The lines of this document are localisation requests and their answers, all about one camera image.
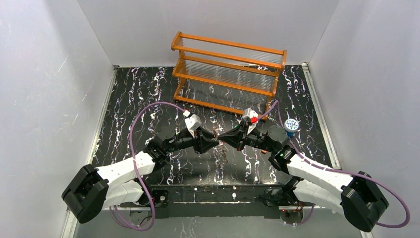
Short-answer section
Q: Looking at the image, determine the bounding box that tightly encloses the metal oval keyring holder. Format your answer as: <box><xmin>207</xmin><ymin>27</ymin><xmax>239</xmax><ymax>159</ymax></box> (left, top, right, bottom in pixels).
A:
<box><xmin>212</xmin><ymin>129</ymin><xmax>228</xmax><ymax>168</ymax></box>

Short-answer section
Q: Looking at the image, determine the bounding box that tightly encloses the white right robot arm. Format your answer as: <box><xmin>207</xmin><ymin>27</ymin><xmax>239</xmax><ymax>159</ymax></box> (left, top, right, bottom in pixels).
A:
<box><xmin>218</xmin><ymin>122</ymin><xmax>389</xmax><ymax>232</ymax></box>

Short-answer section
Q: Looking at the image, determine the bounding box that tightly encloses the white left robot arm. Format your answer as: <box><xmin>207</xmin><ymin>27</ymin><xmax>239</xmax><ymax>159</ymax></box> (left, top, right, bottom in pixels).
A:
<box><xmin>61</xmin><ymin>127</ymin><xmax>219</xmax><ymax>224</ymax></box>

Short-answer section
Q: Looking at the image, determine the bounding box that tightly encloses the blue lidded jar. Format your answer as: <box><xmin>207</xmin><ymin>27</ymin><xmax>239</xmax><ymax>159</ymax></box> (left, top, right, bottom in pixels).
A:
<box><xmin>283</xmin><ymin>118</ymin><xmax>300</xmax><ymax>138</ymax></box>

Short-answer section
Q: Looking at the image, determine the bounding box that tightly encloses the orange wooden rack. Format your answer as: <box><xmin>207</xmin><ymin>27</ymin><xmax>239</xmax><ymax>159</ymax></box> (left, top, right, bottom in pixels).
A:
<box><xmin>171</xmin><ymin>31</ymin><xmax>287</xmax><ymax>114</ymax></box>

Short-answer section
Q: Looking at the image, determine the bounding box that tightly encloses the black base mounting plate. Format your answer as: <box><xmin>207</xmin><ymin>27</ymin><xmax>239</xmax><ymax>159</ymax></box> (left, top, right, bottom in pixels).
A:
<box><xmin>129</xmin><ymin>184</ymin><xmax>304</xmax><ymax>224</ymax></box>

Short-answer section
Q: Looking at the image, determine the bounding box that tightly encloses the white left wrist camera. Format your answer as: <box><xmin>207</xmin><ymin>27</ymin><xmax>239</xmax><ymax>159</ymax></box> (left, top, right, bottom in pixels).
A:
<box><xmin>183</xmin><ymin>109</ymin><xmax>201</xmax><ymax>138</ymax></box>

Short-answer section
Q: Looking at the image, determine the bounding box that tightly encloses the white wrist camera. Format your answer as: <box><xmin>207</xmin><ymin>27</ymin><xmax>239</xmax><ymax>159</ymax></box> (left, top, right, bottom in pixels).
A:
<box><xmin>183</xmin><ymin>109</ymin><xmax>201</xmax><ymax>138</ymax></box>
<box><xmin>242</xmin><ymin>108</ymin><xmax>259</xmax><ymax>135</ymax></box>

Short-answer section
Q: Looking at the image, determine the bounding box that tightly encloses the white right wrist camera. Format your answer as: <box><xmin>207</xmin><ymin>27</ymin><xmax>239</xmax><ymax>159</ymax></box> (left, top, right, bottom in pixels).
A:
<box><xmin>242</xmin><ymin>108</ymin><xmax>259</xmax><ymax>135</ymax></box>

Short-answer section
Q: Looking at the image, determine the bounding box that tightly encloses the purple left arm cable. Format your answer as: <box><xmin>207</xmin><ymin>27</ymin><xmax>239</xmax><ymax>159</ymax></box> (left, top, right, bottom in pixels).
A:
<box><xmin>109</xmin><ymin>102</ymin><xmax>189</xmax><ymax>232</ymax></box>

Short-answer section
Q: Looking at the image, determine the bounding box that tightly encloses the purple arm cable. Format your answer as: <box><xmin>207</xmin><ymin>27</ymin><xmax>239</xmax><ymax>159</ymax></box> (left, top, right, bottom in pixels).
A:
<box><xmin>257</xmin><ymin>100</ymin><xmax>411</xmax><ymax>229</ymax></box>
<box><xmin>109</xmin><ymin>102</ymin><xmax>189</xmax><ymax>232</ymax></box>

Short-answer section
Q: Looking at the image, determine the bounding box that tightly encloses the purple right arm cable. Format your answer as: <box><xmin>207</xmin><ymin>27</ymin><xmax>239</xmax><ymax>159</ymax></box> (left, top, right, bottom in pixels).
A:
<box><xmin>257</xmin><ymin>100</ymin><xmax>411</xmax><ymax>229</ymax></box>

